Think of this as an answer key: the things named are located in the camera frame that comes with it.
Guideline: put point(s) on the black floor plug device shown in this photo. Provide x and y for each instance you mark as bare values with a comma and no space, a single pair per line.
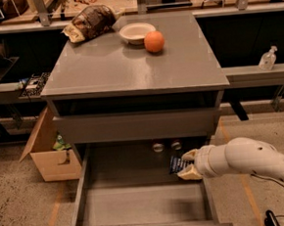
270,219

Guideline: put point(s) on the open cardboard box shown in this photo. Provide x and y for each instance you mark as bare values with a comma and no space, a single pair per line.
52,164

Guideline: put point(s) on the left soda can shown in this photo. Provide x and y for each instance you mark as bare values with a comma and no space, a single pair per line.
158,146

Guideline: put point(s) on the soda can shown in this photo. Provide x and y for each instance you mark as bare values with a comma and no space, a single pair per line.
158,146
176,144

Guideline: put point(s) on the right soda can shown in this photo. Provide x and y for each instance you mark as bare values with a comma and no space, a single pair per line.
176,144

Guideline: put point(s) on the open grey middle drawer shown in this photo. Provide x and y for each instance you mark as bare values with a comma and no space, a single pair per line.
129,185

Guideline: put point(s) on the clear sanitizer pump bottle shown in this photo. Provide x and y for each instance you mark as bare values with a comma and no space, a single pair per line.
268,59

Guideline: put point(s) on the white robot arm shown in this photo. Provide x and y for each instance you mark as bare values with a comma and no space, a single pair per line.
238,156

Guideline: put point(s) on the closed grey top drawer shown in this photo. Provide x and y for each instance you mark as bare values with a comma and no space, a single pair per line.
108,127

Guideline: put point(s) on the green bag in box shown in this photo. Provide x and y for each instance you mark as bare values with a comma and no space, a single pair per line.
60,144

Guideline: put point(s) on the grey metal shelf rail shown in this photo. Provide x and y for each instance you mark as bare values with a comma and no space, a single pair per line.
202,13

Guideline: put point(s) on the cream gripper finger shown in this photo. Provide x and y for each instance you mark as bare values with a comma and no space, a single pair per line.
190,173
190,156

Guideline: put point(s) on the black patterned shelf item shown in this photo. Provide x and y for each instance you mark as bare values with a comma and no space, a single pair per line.
35,85

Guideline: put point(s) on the grey drawer cabinet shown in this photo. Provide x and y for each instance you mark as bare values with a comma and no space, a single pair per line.
109,75

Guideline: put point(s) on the orange fruit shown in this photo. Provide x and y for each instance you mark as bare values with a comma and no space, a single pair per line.
154,42

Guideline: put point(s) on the dark blue rxbar wrapper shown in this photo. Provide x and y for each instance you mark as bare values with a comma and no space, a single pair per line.
177,164

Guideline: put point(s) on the white paper bowl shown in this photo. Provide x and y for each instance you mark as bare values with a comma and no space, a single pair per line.
135,33

